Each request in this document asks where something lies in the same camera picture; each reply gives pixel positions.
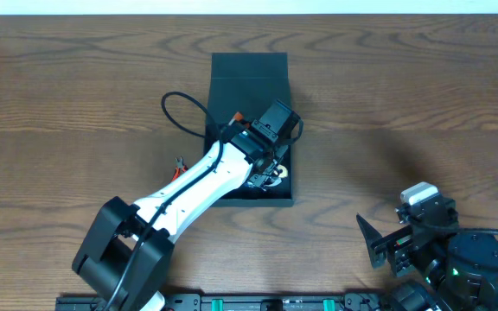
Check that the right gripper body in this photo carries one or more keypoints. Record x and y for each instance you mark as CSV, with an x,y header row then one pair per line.
x,y
404,242

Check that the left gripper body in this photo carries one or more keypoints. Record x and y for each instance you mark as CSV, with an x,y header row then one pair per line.
x,y
264,176

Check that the small claw hammer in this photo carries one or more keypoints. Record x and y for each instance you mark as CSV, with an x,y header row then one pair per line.
x,y
263,181

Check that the orange scraper wooden handle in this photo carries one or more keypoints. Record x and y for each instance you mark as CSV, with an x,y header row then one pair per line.
x,y
264,155

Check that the red handled pliers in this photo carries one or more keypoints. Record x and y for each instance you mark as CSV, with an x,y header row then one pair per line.
x,y
180,168

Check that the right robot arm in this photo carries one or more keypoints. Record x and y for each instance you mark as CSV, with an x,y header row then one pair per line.
x,y
460,267

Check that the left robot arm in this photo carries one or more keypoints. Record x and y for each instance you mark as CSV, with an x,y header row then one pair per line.
x,y
126,253

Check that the black open gift box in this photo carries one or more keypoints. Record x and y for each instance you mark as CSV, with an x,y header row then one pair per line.
x,y
250,83

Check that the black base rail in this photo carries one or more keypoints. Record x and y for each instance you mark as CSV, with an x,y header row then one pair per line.
x,y
270,302

